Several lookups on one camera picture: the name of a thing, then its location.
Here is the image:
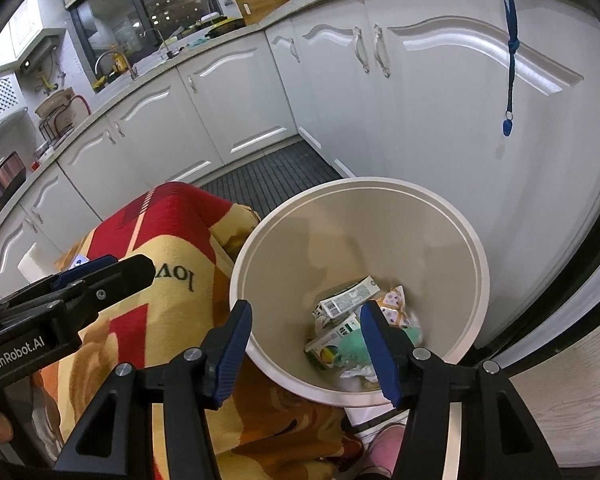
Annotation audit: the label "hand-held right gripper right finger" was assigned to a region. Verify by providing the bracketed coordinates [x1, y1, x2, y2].
[359, 300, 563, 480]

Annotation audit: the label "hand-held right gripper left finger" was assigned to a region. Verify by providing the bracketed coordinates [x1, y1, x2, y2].
[52, 299, 254, 480]

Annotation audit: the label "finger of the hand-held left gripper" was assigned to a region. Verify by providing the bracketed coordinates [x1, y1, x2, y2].
[0, 255, 118, 312]
[60, 254, 156, 333]

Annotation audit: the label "white tissue paper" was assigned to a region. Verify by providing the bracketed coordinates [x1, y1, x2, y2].
[339, 364, 381, 382]

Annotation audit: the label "green plush cloth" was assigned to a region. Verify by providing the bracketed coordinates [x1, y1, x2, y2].
[336, 327, 425, 367]

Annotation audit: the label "dotted wrapper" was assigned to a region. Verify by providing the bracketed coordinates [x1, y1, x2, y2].
[380, 285, 412, 330]

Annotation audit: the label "small white green box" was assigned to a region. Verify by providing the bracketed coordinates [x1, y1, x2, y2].
[305, 312, 366, 368]

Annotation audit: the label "white milk carton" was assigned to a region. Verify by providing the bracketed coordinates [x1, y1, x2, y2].
[312, 275, 381, 321]

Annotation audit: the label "round white waste bin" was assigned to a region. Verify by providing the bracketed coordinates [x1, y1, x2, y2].
[229, 176, 491, 408]

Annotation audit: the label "printed orange red blanket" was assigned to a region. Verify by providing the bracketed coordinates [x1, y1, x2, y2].
[32, 182, 366, 480]

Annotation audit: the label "pink slipper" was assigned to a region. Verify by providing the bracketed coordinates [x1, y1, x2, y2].
[365, 422, 408, 478]

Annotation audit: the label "dark rice cooker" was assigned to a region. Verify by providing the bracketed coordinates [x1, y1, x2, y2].
[0, 151, 28, 213]

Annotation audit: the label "dark ribbed floor mat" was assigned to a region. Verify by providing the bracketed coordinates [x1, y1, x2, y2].
[197, 140, 356, 211]

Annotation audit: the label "brass sink faucet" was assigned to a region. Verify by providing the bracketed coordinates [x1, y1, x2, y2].
[94, 50, 138, 82]

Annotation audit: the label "kitchen window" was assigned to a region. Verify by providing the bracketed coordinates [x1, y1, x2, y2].
[70, 0, 231, 81]

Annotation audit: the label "white kitchen cabinets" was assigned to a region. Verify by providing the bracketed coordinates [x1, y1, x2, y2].
[0, 0, 600, 361]

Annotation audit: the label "wooden cutting board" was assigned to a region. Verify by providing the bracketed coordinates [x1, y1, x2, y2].
[234, 0, 306, 26]

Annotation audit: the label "blue lanyard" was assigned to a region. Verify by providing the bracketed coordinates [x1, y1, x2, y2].
[491, 0, 520, 137]

